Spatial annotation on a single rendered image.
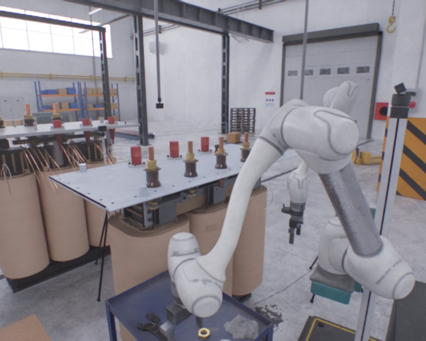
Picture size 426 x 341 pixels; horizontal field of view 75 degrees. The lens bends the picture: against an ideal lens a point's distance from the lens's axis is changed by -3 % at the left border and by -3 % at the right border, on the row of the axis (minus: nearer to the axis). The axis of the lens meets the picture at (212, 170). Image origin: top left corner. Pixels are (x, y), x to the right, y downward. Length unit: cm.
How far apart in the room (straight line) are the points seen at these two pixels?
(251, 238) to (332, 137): 171
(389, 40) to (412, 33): 864
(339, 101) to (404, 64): 475
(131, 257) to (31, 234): 156
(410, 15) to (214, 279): 609
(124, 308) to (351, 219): 105
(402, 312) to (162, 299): 114
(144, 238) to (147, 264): 16
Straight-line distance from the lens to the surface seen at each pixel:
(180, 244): 92
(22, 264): 322
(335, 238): 128
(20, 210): 302
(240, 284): 255
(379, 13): 1539
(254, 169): 93
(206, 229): 193
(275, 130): 92
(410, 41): 640
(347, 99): 165
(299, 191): 169
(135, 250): 169
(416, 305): 179
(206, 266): 81
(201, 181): 159
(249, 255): 243
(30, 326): 148
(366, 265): 113
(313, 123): 79
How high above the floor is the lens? 181
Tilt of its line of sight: 14 degrees down
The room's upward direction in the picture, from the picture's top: straight up
